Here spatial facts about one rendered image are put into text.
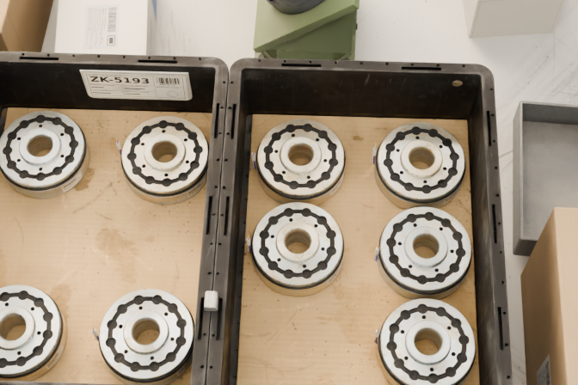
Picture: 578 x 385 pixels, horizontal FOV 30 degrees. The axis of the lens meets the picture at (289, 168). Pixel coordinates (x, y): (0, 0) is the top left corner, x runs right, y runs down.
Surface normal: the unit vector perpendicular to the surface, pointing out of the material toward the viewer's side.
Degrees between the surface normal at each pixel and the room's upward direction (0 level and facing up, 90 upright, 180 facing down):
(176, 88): 90
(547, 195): 0
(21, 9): 90
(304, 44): 90
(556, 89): 0
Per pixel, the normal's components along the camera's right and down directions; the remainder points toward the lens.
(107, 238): -0.01, -0.46
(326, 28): -0.07, 0.89
